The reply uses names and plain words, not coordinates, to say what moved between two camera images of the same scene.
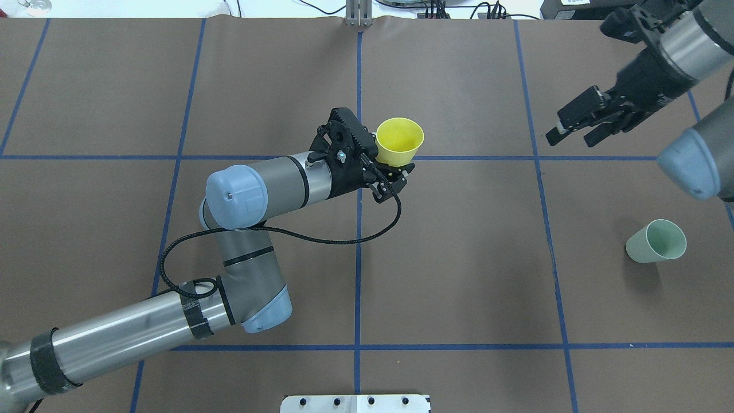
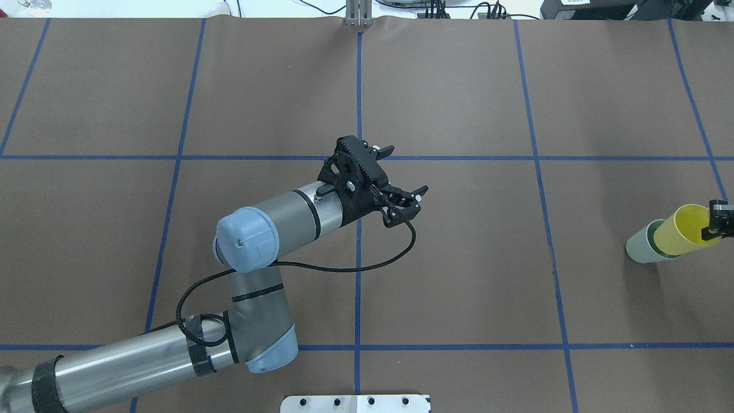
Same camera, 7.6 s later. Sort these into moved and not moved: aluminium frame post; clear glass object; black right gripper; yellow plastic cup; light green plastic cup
Moved: yellow plastic cup; black right gripper
Not moved: light green plastic cup; aluminium frame post; clear glass object
